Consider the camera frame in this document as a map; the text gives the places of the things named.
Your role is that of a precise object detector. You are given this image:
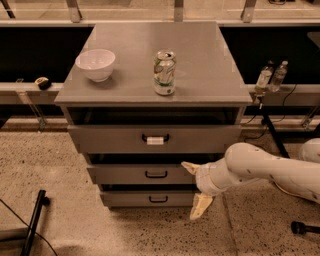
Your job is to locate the clear bottle right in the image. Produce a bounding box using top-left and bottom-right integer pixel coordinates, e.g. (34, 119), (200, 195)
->
(269, 61), (288, 92)

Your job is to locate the clear bottle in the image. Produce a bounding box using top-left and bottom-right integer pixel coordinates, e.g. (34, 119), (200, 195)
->
(269, 61), (288, 92)
(255, 60), (274, 95)

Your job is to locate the grey top drawer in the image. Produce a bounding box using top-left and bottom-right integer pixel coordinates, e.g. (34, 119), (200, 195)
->
(68, 125), (241, 154)

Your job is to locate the clear bottle left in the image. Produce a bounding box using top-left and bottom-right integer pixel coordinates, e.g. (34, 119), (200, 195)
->
(255, 60), (274, 95)

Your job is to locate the grey drawer cabinet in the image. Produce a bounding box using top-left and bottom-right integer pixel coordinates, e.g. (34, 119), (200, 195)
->
(55, 22), (251, 194)

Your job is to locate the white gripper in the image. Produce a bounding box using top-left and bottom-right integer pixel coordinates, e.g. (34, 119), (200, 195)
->
(181, 161), (230, 220)

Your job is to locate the black tripod leg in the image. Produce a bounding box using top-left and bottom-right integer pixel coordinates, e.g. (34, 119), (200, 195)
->
(259, 98), (289, 158)

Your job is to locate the white ceramic bowl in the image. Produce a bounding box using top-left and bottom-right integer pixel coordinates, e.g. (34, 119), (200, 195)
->
(75, 49), (116, 82)

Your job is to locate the white tape on handle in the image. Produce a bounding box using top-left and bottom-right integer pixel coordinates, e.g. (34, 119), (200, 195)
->
(146, 137), (164, 145)

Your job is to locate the yellow black tape measure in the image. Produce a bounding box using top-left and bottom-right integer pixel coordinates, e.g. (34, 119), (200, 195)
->
(35, 77), (52, 90)

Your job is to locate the black object lower right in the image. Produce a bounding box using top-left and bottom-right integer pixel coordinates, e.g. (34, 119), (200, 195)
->
(291, 221), (320, 235)

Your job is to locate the green white soda can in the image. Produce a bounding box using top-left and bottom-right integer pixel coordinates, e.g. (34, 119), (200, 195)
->
(154, 50), (176, 96)

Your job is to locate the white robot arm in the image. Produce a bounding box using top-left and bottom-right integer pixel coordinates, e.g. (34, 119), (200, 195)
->
(181, 138), (320, 220)

